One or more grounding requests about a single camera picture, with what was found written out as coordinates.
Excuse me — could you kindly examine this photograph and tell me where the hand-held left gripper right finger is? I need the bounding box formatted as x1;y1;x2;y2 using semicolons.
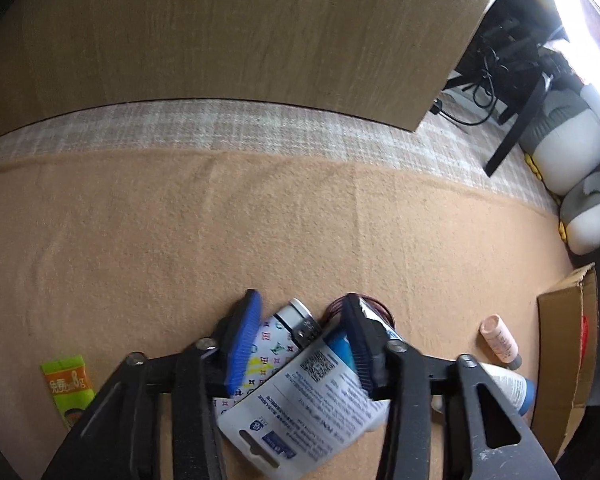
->
342;294;561;480

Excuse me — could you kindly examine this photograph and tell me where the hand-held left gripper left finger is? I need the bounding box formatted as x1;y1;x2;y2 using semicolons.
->
40;289;263;480

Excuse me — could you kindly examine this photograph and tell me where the small patterned lighter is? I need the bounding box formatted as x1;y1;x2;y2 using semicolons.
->
212;299;322;413

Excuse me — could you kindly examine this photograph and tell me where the white packet with blue label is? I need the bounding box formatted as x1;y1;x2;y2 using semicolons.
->
215;300;403;473

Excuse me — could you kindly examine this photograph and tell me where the white bottle with blue cap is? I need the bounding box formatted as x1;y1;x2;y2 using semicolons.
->
430;362;537;416

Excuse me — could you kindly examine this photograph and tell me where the green hand cream tube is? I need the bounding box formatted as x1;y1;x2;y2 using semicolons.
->
40;355;96;428

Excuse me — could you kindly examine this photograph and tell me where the cardboard box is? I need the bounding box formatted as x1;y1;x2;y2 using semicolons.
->
536;264;600;463

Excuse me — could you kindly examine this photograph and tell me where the brown blanket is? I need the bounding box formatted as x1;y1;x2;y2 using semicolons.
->
0;150;581;480

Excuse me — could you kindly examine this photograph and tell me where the small pink lip balm tube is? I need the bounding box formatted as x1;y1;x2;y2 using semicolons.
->
479;315;523;368

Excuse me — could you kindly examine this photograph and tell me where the checkered mat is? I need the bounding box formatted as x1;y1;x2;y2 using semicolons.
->
0;92;566;216

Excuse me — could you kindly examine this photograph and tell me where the small penguin plush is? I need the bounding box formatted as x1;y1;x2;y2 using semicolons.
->
557;170;600;256

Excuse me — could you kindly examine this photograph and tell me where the large penguin plush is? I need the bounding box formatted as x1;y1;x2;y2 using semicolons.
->
520;77;600;196

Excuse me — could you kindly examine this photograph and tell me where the large wood-grain board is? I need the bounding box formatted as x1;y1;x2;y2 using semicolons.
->
0;0;513;141

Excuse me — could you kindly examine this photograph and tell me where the dark red ring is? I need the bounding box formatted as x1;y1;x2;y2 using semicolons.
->
325;297;396;331

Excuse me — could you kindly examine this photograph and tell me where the black tripod cable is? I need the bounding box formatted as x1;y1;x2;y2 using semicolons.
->
440;45;511;126

